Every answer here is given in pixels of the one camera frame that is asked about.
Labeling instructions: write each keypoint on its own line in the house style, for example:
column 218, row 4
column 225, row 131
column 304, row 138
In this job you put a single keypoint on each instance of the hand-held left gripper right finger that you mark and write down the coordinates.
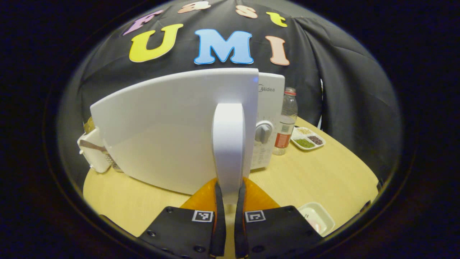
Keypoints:
column 280, row 230

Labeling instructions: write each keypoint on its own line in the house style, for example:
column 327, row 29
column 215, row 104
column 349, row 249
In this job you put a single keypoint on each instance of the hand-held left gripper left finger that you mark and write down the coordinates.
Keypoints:
column 179, row 230

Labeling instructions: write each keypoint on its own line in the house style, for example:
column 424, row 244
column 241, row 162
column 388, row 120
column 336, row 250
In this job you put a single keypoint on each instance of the white microwave oven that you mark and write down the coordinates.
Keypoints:
column 161, row 136

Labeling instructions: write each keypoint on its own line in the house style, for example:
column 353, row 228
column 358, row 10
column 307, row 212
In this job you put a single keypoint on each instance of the pale square plate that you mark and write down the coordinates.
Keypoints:
column 316, row 216

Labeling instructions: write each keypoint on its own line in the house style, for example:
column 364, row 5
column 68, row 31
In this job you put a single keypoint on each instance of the black table clamp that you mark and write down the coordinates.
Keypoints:
column 366, row 206
column 378, row 184

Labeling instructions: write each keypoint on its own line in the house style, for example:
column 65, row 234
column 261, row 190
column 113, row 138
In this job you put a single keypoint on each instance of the white divided dish with beans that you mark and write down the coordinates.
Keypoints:
column 308, row 138

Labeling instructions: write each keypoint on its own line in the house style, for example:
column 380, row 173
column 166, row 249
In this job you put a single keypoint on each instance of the clear plastic bottle red label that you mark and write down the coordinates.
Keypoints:
column 285, row 126

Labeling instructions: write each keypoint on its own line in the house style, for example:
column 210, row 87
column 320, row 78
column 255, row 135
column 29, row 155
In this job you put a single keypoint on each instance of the white toaster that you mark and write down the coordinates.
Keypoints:
column 95, row 160

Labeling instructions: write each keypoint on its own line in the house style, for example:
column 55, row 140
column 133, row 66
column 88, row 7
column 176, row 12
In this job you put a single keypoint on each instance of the toast slice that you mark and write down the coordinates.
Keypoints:
column 89, row 125

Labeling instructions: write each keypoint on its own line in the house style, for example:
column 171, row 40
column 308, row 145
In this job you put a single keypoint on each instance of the black backdrop cloth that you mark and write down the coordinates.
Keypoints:
column 341, row 90

